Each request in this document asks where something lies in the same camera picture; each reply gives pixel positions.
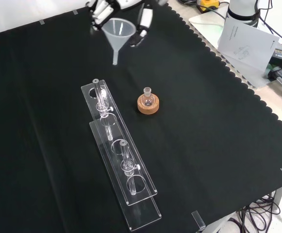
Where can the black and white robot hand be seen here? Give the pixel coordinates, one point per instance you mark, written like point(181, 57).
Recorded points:
point(144, 18)

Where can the clear plastic funnel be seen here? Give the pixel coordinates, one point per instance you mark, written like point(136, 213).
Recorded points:
point(118, 29)

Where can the small glass round-bottom flask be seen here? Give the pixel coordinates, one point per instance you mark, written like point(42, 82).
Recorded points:
point(147, 98)

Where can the clear acrylic funnel stand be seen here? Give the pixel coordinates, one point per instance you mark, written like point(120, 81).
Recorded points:
point(121, 170)

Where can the pale board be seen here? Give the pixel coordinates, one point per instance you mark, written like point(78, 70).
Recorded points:
point(204, 24)

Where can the yellow stop button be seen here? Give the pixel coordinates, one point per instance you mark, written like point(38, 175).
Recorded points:
point(210, 3)

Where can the white paper booklet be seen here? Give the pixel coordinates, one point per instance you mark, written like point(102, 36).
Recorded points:
point(248, 46)

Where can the black cloth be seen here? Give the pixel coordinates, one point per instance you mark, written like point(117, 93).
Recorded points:
point(204, 133)

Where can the grey table leg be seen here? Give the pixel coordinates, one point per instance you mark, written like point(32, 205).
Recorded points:
point(280, 195)

